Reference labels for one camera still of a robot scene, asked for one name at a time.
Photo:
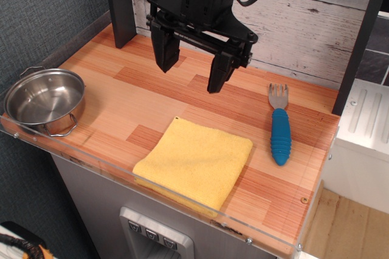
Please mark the blue handled metal fork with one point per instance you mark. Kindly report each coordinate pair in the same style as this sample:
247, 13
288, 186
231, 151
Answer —
280, 140

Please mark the clear acrylic edge guard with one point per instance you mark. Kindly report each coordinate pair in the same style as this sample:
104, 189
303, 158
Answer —
269, 203

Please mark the black and orange object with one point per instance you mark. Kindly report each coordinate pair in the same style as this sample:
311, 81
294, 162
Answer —
18, 242

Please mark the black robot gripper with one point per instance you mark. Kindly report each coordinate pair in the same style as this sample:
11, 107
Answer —
207, 24

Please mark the stainless steel pot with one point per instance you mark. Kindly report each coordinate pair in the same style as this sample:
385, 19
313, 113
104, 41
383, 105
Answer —
49, 101

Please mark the dark grey left post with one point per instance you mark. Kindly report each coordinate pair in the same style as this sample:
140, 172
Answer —
123, 21

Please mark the white toy sink unit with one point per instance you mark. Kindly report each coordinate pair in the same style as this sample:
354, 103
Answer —
357, 165

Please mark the yellow towel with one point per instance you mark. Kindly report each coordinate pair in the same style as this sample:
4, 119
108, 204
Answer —
194, 165

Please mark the dark grey right post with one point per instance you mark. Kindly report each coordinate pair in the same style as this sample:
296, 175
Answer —
352, 68

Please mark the silver ice dispenser panel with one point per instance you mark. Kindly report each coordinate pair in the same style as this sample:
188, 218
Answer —
148, 238

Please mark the grey toy fridge front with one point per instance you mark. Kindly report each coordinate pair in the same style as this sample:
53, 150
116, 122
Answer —
99, 199

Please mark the dark grey post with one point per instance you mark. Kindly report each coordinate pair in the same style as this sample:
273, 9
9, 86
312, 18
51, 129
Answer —
123, 21
352, 68

